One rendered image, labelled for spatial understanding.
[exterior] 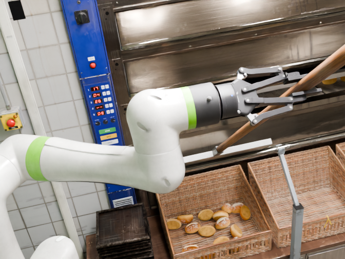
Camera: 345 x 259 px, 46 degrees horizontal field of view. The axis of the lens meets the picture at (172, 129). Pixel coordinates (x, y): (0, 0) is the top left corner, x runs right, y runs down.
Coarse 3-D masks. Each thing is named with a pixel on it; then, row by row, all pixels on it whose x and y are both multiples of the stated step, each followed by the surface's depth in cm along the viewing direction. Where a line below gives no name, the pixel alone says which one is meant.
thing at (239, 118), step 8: (320, 96) 249; (328, 96) 248; (336, 96) 247; (344, 96) 248; (296, 104) 244; (304, 104) 245; (312, 104) 246; (320, 104) 247; (256, 112) 241; (224, 120) 238; (232, 120) 239; (240, 120) 241; (200, 128) 237
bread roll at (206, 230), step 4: (200, 228) 239; (204, 228) 238; (208, 228) 238; (212, 228) 238; (200, 232) 238; (204, 232) 238; (208, 232) 238; (212, 232) 238; (204, 236) 239; (208, 236) 238
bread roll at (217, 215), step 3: (216, 213) 248; (219, 213) 247; (222, 213) 247; (225, 213) 247; (213, 216) 248; (216, 216) 247; (219, 216) 247; (222, 216) 247; (225, 216) 247; (216, 219) 249
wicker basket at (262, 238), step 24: (240, 168) 251; (192, 192) 252; (216, 192) 255; (168, 216) 253; (240, 216) 252; (264, 216) 226; (168, 240) 224; (192, 240) 239; (240, 240) 218; (264, 240) 233
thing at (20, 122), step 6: (6, 108) 205; (12, 108) 204; (18, 108) 204; (0, 114) 200; (6, 114) 201; (12, 114) 201; (18, 114) 202; (0, 120) 202; (6, 120) 202; (18, 120) 203; (24, 120) 210; (6, 126) 204; (18, 126) 205; (24, 126) 207
